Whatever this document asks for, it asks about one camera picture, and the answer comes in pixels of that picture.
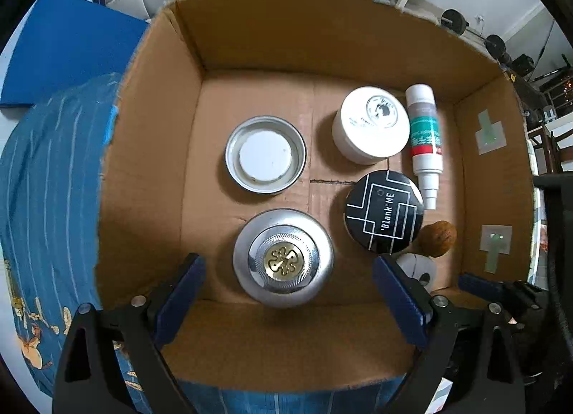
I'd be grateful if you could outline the blue striped blanket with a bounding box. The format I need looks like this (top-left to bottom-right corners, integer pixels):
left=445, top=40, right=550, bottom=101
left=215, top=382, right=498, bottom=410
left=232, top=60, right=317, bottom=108
left=0, top=74, right=409, bottom=414

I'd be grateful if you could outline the short barbell with black plates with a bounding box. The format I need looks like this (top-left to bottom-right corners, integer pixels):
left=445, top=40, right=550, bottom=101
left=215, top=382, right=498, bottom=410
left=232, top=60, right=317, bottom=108
left=440, top=9, right=507, bottom=59

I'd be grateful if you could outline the brown walnut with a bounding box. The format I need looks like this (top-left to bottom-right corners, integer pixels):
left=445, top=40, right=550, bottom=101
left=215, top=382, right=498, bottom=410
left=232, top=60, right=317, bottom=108
left=418, top=221, right=458, bottom=258

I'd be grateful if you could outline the metal lid with white inside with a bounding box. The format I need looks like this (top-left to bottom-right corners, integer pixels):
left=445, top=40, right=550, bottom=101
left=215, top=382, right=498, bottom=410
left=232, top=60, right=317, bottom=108
left=225, top=116, right=308, bottom=195

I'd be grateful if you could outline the silver round tin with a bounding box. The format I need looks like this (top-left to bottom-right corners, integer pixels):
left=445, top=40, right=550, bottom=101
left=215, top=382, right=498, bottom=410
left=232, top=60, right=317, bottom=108
left=233, top=208, right=335, bottom=307

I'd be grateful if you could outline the white round jar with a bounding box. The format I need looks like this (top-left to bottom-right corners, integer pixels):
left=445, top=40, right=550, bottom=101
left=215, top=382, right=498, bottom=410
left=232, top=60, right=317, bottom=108
left=332, top=86, right=411, bottom=165

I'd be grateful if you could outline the white tube with green label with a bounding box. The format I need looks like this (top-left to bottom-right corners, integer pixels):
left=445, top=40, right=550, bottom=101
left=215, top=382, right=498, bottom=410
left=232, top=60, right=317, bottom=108
left=405, top=84, right=444, bottom=211

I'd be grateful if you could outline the cardboard box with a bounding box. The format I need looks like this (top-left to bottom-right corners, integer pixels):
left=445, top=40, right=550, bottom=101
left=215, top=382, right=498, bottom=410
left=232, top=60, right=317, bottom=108
left=94, top=0, right=539, bottom=393

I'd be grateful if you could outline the black speaker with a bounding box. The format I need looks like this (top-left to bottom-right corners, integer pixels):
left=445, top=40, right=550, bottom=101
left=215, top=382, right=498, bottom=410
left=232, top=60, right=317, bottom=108
left=512, top=53, right=536, bottom=78

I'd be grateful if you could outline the black round compact case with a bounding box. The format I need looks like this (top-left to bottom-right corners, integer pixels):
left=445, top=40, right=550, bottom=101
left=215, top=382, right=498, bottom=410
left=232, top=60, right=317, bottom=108
left=344, top=170, right=424, bottom=254

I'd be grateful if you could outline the blue foam mat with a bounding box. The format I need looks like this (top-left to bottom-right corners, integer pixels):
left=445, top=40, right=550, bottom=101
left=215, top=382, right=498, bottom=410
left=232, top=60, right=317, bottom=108
left=2, top=0, right=151, bottom=109

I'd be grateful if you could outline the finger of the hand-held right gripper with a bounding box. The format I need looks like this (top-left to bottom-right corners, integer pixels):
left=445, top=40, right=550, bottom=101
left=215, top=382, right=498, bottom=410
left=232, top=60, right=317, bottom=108
left=459, top=273, right=548, bottom=326
left=533, top=172, right=573, bottom=307

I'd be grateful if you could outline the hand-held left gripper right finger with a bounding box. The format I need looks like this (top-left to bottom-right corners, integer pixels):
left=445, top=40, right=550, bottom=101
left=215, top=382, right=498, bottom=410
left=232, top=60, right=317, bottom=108
left=372, top=254, right=524, bottom=414

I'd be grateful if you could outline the small white round device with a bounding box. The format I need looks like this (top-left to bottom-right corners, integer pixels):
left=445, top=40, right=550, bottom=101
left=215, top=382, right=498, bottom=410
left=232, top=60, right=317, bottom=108
left=396, top=253, right=438, bottom=294

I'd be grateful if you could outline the black exercise machine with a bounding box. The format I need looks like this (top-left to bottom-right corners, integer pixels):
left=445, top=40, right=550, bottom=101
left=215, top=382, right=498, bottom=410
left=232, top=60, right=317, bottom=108
left=533, top=53, right=573, bottom=93

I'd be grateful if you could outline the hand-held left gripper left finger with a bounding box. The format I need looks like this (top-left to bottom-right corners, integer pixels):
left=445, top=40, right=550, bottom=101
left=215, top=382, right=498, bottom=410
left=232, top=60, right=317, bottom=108
left=53, top=253, right=207, bottom=414

